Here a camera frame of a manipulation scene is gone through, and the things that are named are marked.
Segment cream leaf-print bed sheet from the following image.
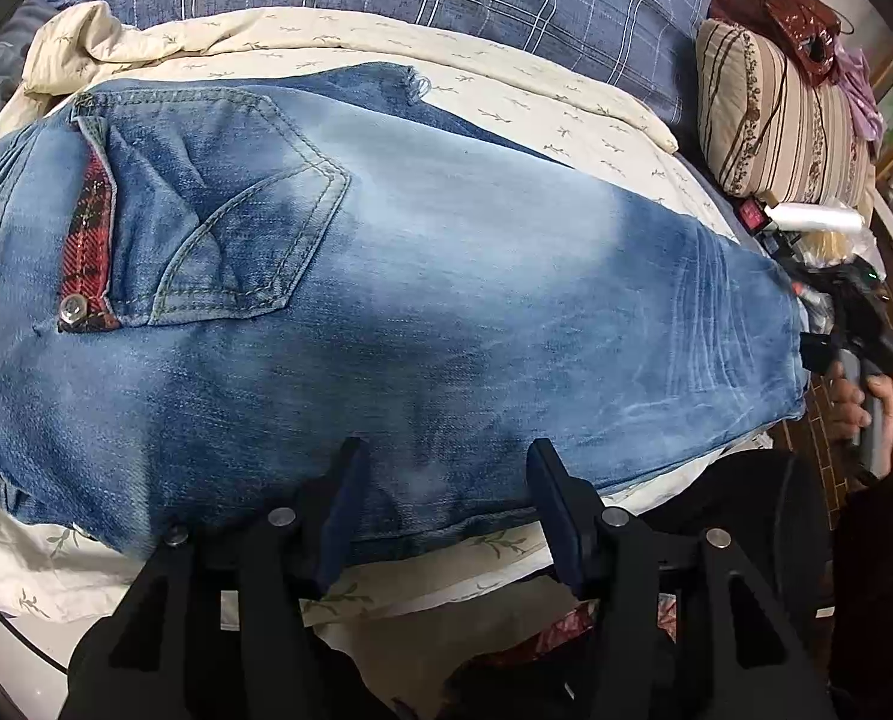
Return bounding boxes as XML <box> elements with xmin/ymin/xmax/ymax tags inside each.
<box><xmin>0</xmin><ymin>1</ymin><xmax>740</xmax><ymax>646</ymax></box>

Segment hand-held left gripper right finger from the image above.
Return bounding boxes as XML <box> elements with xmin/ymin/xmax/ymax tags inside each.
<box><xmin>525</xmin><ymin>436</ymin><xmax>838</xmax><ymax>720</ymax></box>

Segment dark red bag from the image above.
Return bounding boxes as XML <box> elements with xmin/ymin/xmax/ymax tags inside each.
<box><xmin>708</xmin><ymin>0</ymin><xmax>845</xmax><ymax>83</ymax></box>

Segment clear plastic bag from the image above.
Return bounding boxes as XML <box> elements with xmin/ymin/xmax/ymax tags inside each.
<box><xmin>792</xmin><ymin>229</ymin><xmax>879</xmax><ymax>271</ymax></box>

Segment blue denim pants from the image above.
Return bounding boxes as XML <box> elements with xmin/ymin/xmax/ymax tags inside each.
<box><xmin>0</xmin><ymin>61</ymin><xmax>808</xmax><ymax>563</ymax></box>

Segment person's right hand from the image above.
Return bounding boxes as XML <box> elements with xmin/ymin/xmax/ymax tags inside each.
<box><xmin>825</xmin><ymin>360</ymin><xmax>893</xmax><ymax>477</ymax></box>

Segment purple cloth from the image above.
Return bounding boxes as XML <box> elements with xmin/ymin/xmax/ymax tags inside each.
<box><xmin>832</xmin><ymin>41</ymin><xmax>886</xmax><ymax>140</ymax></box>

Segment beige striped pillow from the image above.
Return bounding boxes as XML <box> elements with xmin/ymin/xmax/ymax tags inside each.
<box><xmin>696</xmin><ymin>19</ymin><xmax>877</xmax><ymax>207</ymax></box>

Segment person's right forearm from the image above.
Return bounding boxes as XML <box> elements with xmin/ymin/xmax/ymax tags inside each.
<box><xmin>829</xmin><ymin>465</ymin><xmax>893</xmax><ymax>720</ymax></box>

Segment white plastic film roll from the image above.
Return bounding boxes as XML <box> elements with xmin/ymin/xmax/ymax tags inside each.
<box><xmin>762</xmin><ymin>199</ymin><xmax>864</xmax><ymax>233</ymax></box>

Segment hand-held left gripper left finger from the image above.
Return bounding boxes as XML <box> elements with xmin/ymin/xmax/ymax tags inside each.
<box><xmin>60</xmin><ymin>436</ymin><xmax>376</xmax><ymax>720</ymax></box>

